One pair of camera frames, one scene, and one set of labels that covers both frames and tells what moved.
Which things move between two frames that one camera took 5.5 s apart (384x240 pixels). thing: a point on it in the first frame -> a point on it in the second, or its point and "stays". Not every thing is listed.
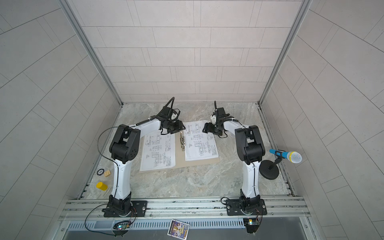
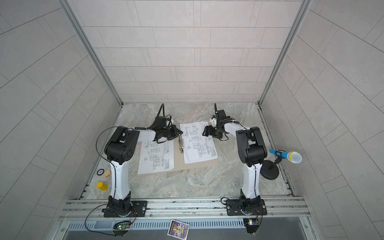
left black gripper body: x=173 y=126 -> x=169 y=132
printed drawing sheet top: x=158 y=152 stays
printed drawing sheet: x=198 y=144 stays
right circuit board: x=252 y=224 stays
